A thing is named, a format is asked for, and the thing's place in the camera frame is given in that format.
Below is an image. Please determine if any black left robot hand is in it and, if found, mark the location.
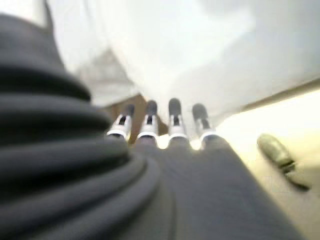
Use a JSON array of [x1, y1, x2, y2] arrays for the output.
[[0, 13, 308, 240]]

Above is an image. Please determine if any white duvet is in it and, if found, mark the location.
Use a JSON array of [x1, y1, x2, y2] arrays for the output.
[[32, 0, 320, 126]]

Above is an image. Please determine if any silver left robot leg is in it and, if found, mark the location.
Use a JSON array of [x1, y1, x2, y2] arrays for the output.
[[256, 133, 311, 192]]

